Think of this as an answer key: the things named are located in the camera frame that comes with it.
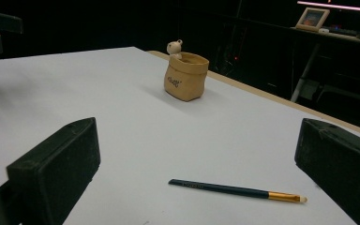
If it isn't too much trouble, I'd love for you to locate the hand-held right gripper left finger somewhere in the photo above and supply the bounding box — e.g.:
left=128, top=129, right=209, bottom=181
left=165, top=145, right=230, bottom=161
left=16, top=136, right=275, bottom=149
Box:
left=6, top=116, right=101, bottom=225

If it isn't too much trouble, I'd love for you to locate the dark green makeup brush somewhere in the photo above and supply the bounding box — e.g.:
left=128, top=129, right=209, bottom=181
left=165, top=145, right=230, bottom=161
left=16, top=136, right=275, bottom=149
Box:
left=168, top=178, right=308, bottom=204

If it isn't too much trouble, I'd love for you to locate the dark keyboard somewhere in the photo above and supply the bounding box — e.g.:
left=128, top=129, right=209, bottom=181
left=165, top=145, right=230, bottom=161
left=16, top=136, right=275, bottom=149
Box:
left=328, top=25, right=358, bottom=38

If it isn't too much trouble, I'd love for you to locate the white paper sheet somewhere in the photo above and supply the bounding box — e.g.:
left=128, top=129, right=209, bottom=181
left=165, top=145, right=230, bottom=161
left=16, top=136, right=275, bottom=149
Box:
left=0, top=46, right=360, bottom=225

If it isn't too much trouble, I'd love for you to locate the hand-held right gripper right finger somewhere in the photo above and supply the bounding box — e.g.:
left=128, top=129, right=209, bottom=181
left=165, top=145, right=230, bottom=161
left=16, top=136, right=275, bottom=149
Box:
left=293, top=117, right=360, bottom=225

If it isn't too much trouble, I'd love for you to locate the light wooden desk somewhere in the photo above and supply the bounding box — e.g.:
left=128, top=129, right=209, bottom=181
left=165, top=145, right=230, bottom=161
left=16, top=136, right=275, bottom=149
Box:
left=290, top=25, right=360, bottom=103

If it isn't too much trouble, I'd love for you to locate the wooden picture frame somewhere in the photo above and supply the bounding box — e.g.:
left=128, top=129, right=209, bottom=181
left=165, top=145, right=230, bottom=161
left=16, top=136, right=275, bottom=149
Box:
left=294, top=7, right=331, bottom=33

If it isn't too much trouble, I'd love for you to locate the tan bag-shaped pen holder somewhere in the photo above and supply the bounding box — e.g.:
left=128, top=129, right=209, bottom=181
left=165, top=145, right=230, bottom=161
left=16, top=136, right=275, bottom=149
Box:
left=163, top=38, right=210, bottom=102

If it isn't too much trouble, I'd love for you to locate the monitor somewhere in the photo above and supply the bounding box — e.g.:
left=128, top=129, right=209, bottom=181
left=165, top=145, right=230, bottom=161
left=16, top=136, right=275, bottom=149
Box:
left=296, top=0, right=360, bottom=14

